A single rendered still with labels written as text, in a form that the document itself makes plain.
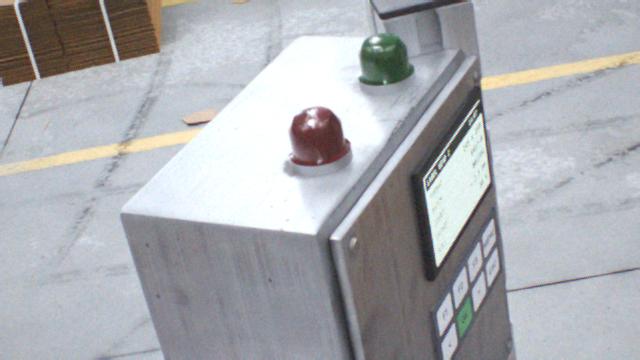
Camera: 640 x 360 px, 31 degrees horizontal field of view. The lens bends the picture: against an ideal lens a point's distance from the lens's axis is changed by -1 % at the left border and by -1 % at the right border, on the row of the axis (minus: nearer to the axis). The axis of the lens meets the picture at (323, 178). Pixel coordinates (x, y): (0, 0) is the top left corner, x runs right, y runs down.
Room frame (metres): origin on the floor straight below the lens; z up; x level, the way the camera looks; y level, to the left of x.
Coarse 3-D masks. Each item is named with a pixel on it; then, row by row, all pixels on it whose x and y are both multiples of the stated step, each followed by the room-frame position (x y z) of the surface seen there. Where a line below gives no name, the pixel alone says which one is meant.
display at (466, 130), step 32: (480, 96) 0.49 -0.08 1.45; (448, 128) 0.46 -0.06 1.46; (480, 128) 0.49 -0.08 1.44; (448, 160) 0.45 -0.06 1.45; (480, 160) 0.48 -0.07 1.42; (416, 192) 0.43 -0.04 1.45; (448, 192) 0.45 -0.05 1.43; (480, 192) 0.48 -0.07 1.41; (448, 224) 0.44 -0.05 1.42; (448, 256) 0.44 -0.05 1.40
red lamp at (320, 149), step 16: (304, 112) 0.43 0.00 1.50; (320, 112) 0.42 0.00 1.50; (304, 128) 0.42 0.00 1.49; (320, 128) 0.41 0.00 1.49; (336, 128) 0.42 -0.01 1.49; (304, 144) 0.41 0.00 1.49; (320, 144) 0.41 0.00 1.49; (336, 144) 0.42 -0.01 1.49; (304, 160) 0.41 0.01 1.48; (320, 160) 0.41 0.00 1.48; (336, 160) 0.41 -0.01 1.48; (304, 176) 0.41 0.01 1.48; (320, 176) 0.41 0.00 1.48
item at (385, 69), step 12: (372, 36) 0.49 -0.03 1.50; (384, 36) 0.48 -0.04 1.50; (396, 36) 0.48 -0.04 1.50; (360, 48) 0.48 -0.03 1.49; (372, 48) 0.48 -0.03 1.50; (384, 48) 0.47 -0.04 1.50; (396, 48) 0.48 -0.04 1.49; (360, 60) 0.48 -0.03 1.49; (372, 60) 0.47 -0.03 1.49; (384, 60) 0.47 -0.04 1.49; (396, 60) 0.47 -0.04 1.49; (408, 60) 0.48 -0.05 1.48; (360, 72) 0.49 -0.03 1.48; (372, 72) 0.47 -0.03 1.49; (384, 72) 0.47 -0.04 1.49; (396, 72) 0.47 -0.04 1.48; (408, 72) 0.48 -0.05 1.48; (360, 84) 0.48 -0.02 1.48; (372, 84) 0.47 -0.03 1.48; (384, 84) 0.47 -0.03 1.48; (396, 84) 0.47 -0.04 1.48; (408, 84) 0.47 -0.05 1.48
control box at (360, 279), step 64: (320, 64) 0.52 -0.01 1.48; (448, 64) 0.49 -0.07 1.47; (256, 128) 0.46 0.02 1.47; (384, 128) 0.44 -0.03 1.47; (192, 192) 0.42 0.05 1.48; (256, 192) 0.41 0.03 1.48; (320, 192) 0.40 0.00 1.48; (384, 192) 0.41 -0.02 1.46; (192, 256) 0.40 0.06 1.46; (256, 256) 0.38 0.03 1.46; (320, 256) 0.37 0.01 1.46; (384, 256) 0.40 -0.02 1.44; (192, 320) 0.41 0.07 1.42; (256, 320) 0.39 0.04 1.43; (320, 320) 0.37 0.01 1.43; (384, 320) 0.39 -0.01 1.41
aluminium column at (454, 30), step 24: (384, 0) 0.52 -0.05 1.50; (408, 0) 0.52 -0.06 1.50; (432, 0) 0.51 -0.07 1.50; (456, 0) 0.51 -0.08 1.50; (384, 24) 0.51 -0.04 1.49; (408, 24) 0.51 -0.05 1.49; (432, 24) 0.52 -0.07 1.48; (456, 24) 0.51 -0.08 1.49; (408, 48) 0.51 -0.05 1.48; (480, 72) 0.51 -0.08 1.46; (504, 264) 0.51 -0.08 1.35
